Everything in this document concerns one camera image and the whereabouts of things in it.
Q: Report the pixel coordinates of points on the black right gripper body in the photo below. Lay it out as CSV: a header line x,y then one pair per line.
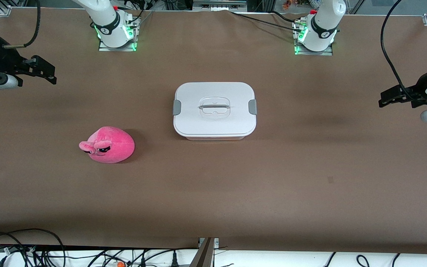
x,y
4,59

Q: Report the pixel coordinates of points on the pink plush toy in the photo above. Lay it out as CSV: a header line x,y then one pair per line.
x,y
113,142

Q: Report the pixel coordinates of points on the white box lid grey clips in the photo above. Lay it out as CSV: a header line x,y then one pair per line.
x,y
213,124

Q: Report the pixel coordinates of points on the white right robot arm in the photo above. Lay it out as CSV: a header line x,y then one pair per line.
x,y
108,22

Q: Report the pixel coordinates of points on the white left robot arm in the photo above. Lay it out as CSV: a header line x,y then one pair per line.
x,y
323,26

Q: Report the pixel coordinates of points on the colourful toy pile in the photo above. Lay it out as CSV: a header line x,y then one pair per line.
x,y
291,3

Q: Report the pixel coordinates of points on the translucent pink plastic box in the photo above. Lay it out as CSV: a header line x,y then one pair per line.
x,y
213,138

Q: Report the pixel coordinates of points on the brown table cover sheet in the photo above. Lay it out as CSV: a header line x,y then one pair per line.
x,y
213,193

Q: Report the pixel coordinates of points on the black power plug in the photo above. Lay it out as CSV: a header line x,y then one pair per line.
x,y
174,261

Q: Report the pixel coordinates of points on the aluminium profile bar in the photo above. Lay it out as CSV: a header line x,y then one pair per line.
x,y
206,256

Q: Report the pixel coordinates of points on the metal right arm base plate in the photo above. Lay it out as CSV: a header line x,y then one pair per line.
x,y
104,48

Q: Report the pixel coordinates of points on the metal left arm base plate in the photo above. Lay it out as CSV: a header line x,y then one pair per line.
x,y
326,53

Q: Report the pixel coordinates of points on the metal bracket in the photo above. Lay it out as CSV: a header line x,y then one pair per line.
x,y
219,4

